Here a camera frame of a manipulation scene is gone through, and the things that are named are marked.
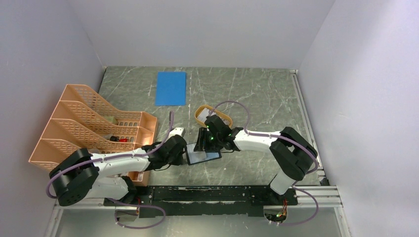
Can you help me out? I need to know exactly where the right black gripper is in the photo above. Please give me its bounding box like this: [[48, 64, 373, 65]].
[[193, 127, 222, 153]]

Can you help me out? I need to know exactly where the black card holder wallet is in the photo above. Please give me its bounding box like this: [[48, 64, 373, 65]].
[[186, 143, 222, 165]]

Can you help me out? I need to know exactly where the yellow oval tray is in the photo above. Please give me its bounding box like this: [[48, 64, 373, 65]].
[[195, 105, 233, 128]]

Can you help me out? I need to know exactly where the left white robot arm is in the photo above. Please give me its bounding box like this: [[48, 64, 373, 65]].
[[46, 135, 187, 206]]

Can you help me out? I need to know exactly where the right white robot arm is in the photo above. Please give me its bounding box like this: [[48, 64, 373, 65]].
[[193, 115, 318, 204]]

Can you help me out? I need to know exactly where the silver VIP card stack left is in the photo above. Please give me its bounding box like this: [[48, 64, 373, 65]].
[[197, 108, 210, 122]]

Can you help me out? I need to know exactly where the blue flat mat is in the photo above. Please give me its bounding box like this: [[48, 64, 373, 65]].
[[155, 72, 186, 106]]

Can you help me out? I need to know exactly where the orange mesh file rack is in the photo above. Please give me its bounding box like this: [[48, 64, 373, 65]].
[[28, 84, 158, 172]]

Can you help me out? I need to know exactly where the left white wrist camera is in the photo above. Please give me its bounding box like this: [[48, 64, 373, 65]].
[[169, 127, 185, 137]]

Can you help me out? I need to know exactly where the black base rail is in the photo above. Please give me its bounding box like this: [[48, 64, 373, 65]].
[[104, 185, 298, 218]]

